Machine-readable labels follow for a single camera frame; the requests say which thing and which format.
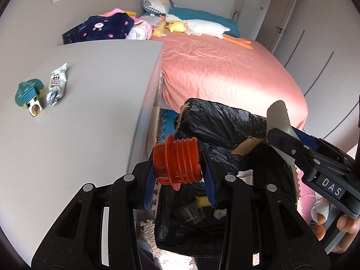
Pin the bed with pink sheet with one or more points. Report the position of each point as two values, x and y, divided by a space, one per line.
225 70

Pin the yellow spotted plush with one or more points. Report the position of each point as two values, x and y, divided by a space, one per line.
159 28

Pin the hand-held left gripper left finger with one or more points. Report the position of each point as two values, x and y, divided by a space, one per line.
149 185

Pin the box lined with black bag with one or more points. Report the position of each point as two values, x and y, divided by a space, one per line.
225 135

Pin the orange threaded plastic cap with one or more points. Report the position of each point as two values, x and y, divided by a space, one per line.
180 160

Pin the pink foam puzzle mat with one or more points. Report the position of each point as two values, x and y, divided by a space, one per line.
305 194

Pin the silver snack wrapper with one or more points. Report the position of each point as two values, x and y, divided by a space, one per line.
57 84

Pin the grey wardrobe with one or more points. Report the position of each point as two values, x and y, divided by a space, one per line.
317 47

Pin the teal pillow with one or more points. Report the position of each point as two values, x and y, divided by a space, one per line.
205 15

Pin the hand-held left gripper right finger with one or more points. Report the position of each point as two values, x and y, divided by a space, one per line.
209 180

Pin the teal foam puzzle mat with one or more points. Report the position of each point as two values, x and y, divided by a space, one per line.
166 121

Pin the grey room door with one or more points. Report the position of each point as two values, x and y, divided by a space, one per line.
253 2

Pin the yellow duck plush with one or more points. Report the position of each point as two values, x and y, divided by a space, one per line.
177 26

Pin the yellow cloth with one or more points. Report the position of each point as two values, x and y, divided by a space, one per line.
130 13

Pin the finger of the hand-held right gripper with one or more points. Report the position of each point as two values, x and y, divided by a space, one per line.
305 138
287 143

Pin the beige foam puzzle mat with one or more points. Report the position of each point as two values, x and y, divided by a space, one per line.
144 222

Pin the patchwork pillow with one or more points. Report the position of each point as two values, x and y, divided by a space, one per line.
157 5

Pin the white and pink cloth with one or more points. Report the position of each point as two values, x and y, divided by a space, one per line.
139 31

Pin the person's leg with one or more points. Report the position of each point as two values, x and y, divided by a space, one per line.
143 250

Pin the person's right hand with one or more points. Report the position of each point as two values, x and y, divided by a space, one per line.
347 224

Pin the teal wooden toy holder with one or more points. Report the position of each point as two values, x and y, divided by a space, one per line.
26 92

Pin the navy printed fleece blanket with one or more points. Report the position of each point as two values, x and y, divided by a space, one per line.
104 28

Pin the grey plastic hook piece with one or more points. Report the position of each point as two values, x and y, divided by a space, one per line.
278 118

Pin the white goose plush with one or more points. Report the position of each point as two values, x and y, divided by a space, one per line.
208 28

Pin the black wall socket panel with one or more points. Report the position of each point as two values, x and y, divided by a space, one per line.
70 35

